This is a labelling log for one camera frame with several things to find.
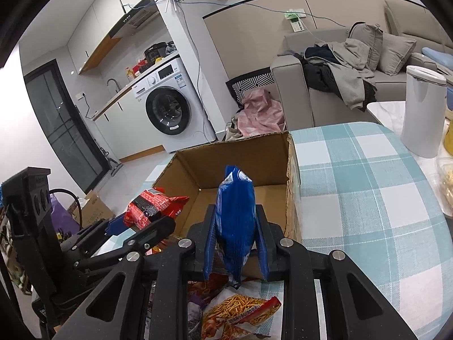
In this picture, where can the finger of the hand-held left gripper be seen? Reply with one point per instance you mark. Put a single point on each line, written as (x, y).
(152, 233)
(116, 226)

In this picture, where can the red black snack packet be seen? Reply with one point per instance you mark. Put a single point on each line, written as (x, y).
(148, 207)

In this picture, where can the grey cushion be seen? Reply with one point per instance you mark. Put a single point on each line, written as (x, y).
(396, 53)
(368, 42)

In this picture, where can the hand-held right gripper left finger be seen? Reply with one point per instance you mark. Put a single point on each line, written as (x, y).
(210, 244)

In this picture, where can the grey jacket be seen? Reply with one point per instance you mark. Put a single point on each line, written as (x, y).
(350, 78)

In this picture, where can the brown cardboard box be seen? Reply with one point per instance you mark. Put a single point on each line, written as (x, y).
(233, 159)

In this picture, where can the white washing machine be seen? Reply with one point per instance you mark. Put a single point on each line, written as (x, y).
(170, 109)

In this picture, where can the white lidded bin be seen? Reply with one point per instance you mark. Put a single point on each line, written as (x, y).
(421, 113)

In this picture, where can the black white patterned cushion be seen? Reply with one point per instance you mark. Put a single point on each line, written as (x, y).
(247, 83)

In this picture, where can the red noodle stick packet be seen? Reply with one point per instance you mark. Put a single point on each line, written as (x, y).
(244, 308)

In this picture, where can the teal checked tablecloth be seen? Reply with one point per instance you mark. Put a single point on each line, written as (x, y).
(354, 202)

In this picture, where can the red box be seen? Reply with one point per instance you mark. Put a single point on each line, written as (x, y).
(141, 68)

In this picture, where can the light blue pillow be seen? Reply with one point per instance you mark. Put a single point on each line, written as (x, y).
(439, 56)

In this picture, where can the yellow plastic bag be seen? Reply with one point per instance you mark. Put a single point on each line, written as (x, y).
(448, 138)

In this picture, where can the small printed cardboard box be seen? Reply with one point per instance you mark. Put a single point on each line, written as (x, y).
(93, 207)

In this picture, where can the white upper cabinets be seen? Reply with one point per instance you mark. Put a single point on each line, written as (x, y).
(92, 32)

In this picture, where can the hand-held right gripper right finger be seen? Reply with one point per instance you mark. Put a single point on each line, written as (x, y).
(262, 251)

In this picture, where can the range hood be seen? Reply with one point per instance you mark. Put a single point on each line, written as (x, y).
(138, 17)

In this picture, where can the blue snack packet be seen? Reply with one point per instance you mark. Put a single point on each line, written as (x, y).
(233, 219)

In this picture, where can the white side table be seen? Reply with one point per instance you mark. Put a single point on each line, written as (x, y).
(385, 111)

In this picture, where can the grey cloth bag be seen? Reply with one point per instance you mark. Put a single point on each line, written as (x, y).
(171, 47)

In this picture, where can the yellow bottle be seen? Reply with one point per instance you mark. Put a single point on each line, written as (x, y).
(130, 75)

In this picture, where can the black glass door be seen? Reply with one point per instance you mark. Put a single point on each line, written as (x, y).
(60, 124)

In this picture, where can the dark clothing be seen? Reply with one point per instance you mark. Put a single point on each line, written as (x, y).
(318, 74)

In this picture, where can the black rice cooker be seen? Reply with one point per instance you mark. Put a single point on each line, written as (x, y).
(155, 52)

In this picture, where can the grey sofa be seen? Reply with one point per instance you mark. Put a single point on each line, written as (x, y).
(293, 88)

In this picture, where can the purple snack packet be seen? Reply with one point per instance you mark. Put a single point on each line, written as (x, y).
(194, 317)

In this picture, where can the pink cloth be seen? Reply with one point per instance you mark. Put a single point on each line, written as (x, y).
(262, 113)

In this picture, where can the kitchen faucet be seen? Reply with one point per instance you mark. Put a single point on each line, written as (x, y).
(118, 86)

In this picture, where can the white kitchen counter cabinet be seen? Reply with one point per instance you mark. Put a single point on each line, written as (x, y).
(116, 131)

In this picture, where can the clear plastic bag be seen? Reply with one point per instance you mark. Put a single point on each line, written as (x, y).
(446, 180)

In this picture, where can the wall outlet with green plug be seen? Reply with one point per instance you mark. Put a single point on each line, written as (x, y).
(296, 24)

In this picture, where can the red cone snack packet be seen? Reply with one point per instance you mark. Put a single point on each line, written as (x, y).
(208, 288)

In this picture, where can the purple bag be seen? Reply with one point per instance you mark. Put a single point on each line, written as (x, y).
(62, 219)

